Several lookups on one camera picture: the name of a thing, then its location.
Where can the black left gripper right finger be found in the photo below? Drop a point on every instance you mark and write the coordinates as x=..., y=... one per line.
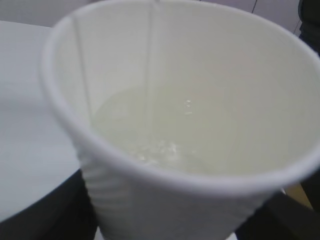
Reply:
x=281, y=218

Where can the white paper coffee cup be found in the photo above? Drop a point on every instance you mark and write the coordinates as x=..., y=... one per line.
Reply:
x=186, y=116

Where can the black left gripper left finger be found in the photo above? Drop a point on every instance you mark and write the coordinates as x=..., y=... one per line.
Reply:
x=66, y=213

